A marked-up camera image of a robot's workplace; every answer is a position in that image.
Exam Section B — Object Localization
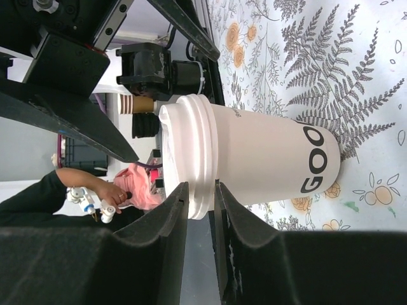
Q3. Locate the white cup lid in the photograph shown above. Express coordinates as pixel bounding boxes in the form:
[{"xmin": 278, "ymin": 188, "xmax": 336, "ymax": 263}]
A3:
[{"xmin": 159, "ymin": 94, "xmax": 218, "ymax": 220}]

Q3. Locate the background person hand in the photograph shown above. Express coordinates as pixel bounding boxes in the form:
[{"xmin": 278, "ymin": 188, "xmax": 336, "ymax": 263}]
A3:
[{"xmin": 95, "ymin": 181, "xmax": 128, "ymax": 214}]

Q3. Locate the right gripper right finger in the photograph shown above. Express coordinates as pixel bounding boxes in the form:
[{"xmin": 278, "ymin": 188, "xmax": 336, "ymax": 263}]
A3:
[{"xmin": 214, "ymin": 182, "xmax": 406, "ymax": 304}]

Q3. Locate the floral table mat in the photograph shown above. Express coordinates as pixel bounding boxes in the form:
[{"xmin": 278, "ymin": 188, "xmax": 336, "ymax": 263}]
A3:
[{"xmin": 207, "ymin": 1, "xmax": 406, "ymax": 231}]

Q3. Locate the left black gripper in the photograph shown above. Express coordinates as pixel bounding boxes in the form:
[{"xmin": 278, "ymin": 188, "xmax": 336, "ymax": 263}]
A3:
[{"xmin": 1, "ymin": 1, "xmax": 139, "ymax": 161}]

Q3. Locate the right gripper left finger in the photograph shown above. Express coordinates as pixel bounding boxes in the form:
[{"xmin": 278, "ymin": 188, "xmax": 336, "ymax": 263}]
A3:
[{"xmin": 1, "ymin": 182, "xmax": 189, "ymax": 304}]

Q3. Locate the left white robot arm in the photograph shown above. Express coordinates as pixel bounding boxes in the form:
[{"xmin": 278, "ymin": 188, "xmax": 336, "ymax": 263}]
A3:
[{"xmin": 1, "ymin": 1, "xmax": 220, "ymax": 163}]

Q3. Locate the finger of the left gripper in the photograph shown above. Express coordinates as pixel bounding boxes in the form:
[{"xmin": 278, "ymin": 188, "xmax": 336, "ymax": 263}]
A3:
[{"xmin": 148, "ymin": 0, "xmax": 220, "ymax": 61}]

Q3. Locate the white paper coffee cup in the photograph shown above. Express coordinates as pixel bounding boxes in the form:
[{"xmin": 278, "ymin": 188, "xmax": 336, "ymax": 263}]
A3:
[{"xmin": 212, "ymin": 105, "xmax": 341, "ymax": 205}]

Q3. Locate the background striped cup stack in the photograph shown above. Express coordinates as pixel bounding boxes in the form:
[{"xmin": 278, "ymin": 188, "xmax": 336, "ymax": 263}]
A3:
[{"xmin": 118, "ymin": 95, "xmax": 158, "ymax": 115}]

